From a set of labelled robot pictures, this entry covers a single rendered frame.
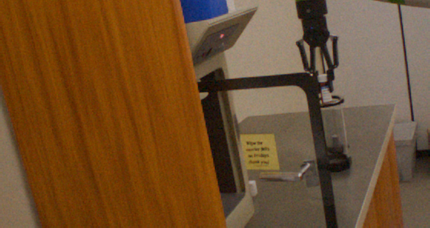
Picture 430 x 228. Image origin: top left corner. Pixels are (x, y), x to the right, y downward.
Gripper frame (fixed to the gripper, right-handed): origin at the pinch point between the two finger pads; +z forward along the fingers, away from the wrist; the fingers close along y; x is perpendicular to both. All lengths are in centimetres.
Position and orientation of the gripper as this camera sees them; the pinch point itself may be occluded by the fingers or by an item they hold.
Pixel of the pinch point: (323, 81)
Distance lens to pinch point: 172.1
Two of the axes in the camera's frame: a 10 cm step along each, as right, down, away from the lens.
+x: -3.9, 2.9, -8.7
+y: -9.0, 0.9, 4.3
